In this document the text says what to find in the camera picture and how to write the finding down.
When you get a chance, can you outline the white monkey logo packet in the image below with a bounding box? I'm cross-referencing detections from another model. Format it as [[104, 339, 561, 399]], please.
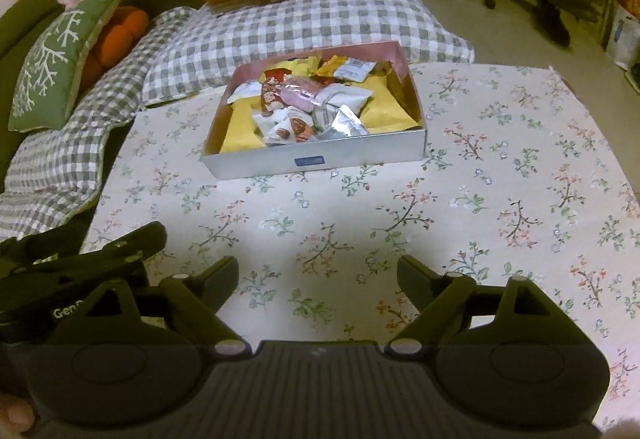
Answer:
[[311, 84, 373, 130]]

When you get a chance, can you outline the dark yellow pastry packet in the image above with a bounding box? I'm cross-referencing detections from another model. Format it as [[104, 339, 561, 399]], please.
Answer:
[[219, 96, 265, 154]]

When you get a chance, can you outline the red white candy packet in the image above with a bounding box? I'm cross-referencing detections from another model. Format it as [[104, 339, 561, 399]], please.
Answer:
[[260, 68, 292, 116]]

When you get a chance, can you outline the white nut snack packet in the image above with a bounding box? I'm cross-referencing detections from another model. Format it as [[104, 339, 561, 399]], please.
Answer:
[[252, 106, 314, 145]]

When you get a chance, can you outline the clear white snack packet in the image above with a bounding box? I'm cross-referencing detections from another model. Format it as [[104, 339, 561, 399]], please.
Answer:
[[227, 80, 262, 105]]

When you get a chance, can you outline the yellow snack packet blue label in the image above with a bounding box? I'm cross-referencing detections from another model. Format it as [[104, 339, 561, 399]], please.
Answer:
[[270, 54, 321, 77]]

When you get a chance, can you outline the person left hand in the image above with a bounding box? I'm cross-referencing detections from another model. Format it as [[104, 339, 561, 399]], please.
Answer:
[[0, 395, 36, 433]]

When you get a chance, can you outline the silver foil snack packet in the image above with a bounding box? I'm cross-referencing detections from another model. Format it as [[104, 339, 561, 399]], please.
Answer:
[[317, 105, 369, 141]]

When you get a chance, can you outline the pink floral snack packet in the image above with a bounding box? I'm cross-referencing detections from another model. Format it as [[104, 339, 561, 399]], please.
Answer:
[[279, 75, 326, 113]]

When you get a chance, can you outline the pink silver cardboard box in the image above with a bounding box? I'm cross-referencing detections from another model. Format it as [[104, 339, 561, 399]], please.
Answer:
[[202, 41, 427, 179]]

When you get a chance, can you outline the green sofa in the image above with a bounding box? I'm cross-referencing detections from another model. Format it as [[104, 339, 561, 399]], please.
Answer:
[[0, 0, 206, 195]]

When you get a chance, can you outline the grey checked quilt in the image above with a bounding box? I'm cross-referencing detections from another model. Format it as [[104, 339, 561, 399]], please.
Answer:
[[1, 0, 475, 239]]

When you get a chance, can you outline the white printed snack packet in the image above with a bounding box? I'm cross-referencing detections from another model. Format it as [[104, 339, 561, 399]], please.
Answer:
[[333, 58, 376, 82]]

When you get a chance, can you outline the orange small snack packet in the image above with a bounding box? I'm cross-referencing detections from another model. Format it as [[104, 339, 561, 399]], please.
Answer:
[[314, 55, 348, 77]]

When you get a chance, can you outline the floral tablecloth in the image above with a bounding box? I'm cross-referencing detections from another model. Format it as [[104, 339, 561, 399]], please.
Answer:
[[84, 64, 639, 427]]

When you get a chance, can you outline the green snowflake pillow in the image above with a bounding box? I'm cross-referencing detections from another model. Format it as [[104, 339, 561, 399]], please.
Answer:
[[8, 0, 120, 133]]

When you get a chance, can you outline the small red pumpkin cushion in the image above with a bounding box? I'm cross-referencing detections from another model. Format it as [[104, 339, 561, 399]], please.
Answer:
[[79, 6, 150, 93]]

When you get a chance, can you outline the white paper bag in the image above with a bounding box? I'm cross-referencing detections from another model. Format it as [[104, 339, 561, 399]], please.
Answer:
[[606, 4, 639, 70]]

